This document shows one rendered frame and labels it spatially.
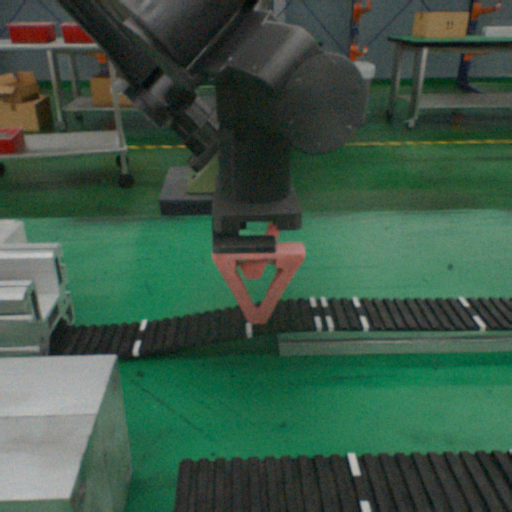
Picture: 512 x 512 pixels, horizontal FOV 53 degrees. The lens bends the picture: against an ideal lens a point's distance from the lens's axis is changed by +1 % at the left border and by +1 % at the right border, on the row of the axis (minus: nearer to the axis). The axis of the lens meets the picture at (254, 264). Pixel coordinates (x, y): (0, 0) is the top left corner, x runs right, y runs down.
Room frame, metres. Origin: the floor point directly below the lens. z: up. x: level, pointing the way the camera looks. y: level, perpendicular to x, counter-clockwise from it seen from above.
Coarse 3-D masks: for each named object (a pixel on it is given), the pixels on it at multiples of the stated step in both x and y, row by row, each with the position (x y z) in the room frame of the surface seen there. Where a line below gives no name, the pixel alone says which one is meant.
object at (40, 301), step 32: (0, 256) 0.41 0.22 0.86; (32, 256) 0.41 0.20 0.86; (0, 288) 0.35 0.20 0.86; (32, 288) 0.36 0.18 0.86; (64, 288) 0.42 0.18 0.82; (0, 320) 0.34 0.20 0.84; (32, 320) 0.35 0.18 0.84; (64, 320) 0.41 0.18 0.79; (0, 352) 0.34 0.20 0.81; (32, 352) 0.34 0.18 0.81
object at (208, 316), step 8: (208, 312) 0.41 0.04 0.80; (216, 312) 0.41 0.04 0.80; (208, 320) 0.40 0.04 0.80; (216, 320) 0.39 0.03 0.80; (200, 328) 0.39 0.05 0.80; (208, 328) 0.39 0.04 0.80; (216, 328) 0.38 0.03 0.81; (200, 336) 0.38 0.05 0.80; (208, 336) 0.37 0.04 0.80; (216, 336) 0.37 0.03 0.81; (200, 344) 0.37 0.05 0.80; (208, 344) 0.37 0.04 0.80
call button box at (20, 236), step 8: (0, 224) 0.54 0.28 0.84; (8, 224) 0.54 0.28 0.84; (16, 224) 0.54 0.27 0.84; (24, 224) 0.55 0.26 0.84; (0, 232) 0.52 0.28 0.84; (8, 232) 0.52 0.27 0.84; (16, 232) 0.53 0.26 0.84; (24, 232) 0.55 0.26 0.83; (0, 240) 0.50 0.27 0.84; (8, 240) 0.50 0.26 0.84; (16, 240) 0.52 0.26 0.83; (24, 240) 0.54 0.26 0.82
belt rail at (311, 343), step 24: (288, 336) 0.38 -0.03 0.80; (312, 336) 0.38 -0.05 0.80; (336, 336) 0.38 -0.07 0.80; (360, 336) 0.38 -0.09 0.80; (384, 336) 0.38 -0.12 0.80; (408, 336) 0.38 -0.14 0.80; (432, 336) 0.38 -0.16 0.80; (456, 336) 0.39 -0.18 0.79; (480, 336) 0.39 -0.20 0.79; (504, 336) 0.39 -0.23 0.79
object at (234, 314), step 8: (224, 312) 0.41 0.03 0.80; (232, 312) 0.41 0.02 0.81; (240, 312) 0.40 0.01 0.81; (224, 320) 0.39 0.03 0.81; (232, 320) 0.39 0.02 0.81; (240, 320) 0.39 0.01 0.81; (224, 328) 0.38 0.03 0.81; (232, 328) 0.38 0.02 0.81; (240, 328) 0.38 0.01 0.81; (224, 336) 0.37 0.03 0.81; (232, 336) 0.37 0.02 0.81; (240, 336) 0.37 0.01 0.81
